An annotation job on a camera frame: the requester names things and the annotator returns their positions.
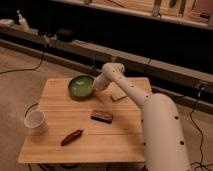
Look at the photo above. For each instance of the white spray bottle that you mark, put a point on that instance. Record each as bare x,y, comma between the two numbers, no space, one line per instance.
23,22

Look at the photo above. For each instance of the black device on ledge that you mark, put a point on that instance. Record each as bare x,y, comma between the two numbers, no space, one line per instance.
65,35

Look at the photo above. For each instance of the wooden table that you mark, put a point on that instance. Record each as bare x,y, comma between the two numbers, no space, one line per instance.
100,142

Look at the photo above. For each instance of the green ceramic bowl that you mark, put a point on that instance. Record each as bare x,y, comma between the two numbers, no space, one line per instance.
81,87

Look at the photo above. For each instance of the beige sponge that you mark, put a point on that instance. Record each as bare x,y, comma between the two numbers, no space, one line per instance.
118,95

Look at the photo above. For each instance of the white paper cup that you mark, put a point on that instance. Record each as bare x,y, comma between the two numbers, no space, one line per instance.
35,122

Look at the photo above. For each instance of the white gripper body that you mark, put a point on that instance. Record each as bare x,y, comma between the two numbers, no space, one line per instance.
101,82

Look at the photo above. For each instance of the brown black rectangular block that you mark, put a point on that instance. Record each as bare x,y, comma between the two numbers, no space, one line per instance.
102,116

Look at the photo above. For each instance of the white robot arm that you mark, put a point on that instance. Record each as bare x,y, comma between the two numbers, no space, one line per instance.
164,143

